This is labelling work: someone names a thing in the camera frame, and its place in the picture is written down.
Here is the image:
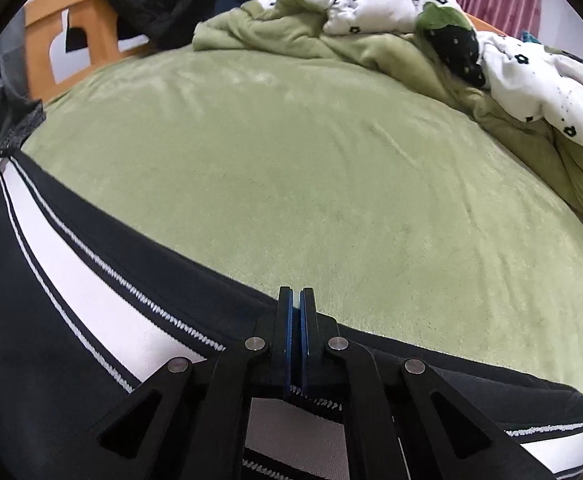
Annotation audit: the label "black pants with white stripe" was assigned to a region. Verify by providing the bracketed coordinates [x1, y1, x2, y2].
[0, 154, 583, 479]

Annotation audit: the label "green bed sheet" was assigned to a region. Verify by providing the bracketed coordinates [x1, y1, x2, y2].
[23, 49, 583, 392]

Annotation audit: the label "green fleece blanket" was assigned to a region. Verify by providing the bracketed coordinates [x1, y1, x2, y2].
[192, 0, 583, 214]

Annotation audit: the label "white flower pattern duvet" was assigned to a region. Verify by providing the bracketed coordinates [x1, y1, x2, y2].
[258, 0, 583, 147]

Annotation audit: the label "grey jeans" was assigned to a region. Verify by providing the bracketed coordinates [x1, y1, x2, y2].
[0, 10, 46, 158]

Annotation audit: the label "wooden bed frame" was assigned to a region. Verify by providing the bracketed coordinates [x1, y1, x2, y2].
[24, 0, 489, 101]

